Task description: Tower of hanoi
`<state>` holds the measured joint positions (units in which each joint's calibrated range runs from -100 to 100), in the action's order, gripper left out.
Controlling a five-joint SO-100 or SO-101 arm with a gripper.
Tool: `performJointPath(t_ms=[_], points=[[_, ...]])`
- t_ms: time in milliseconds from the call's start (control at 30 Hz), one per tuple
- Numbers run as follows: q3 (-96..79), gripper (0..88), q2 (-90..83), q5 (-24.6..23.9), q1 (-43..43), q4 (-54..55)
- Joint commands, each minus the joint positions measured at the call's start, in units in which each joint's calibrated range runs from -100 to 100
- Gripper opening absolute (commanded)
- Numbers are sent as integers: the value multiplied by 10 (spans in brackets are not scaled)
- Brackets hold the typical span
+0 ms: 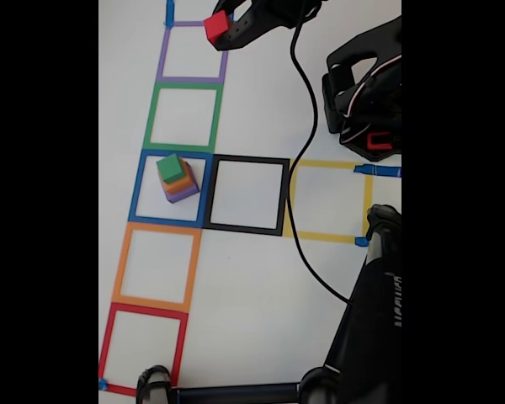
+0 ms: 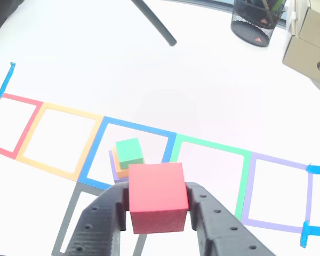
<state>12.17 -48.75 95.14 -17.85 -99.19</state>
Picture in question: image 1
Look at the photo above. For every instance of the black tripod stand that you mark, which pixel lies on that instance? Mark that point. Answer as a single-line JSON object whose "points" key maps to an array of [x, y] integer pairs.
{"points": [[362, 336]]}

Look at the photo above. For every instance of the long blue tape strip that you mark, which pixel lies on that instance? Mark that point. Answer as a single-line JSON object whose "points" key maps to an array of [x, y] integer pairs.
{"points": [[383, 171]]}

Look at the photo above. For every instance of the green cube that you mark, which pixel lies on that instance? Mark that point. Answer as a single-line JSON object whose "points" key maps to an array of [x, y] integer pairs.
{"points": [[169, 166]]}

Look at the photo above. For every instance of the small blue tape piece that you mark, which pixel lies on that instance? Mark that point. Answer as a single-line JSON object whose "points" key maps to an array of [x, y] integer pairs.
{"points": [[103, 384], [361, 242]]}

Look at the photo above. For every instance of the twisted blue tape strip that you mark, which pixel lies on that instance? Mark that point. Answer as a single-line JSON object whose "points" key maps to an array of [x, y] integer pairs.
{"points": [[170, 12]]}

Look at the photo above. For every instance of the purple square block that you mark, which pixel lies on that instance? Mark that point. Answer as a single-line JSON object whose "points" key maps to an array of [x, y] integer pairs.
{"points": [[185, 195]]}

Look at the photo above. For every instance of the orange cube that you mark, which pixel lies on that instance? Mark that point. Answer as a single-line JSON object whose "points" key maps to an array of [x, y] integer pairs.
{"points": [[181, 183]]}

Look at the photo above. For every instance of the small red cube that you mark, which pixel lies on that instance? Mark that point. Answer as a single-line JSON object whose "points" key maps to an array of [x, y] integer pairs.
{"points": [[215, 26]]}

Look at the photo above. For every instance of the red square frame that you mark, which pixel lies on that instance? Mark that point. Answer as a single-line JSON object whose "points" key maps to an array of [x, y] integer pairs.
{"points": [[105, 349]]}

